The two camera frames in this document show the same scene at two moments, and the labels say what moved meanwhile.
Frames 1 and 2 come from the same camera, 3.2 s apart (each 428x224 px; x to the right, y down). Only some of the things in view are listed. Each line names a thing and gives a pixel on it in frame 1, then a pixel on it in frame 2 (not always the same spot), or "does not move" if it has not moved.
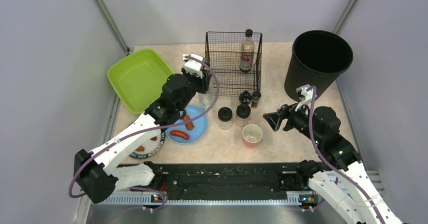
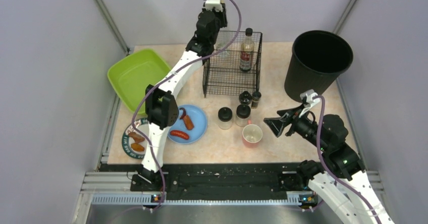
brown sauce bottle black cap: [247, 50] does not move
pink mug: [252, 134] does not move
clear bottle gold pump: [207, 99] to [224, 39]
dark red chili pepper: [184, 113] does not move
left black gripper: [205, 80] to [220, 16]
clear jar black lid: [225, 116] does not move
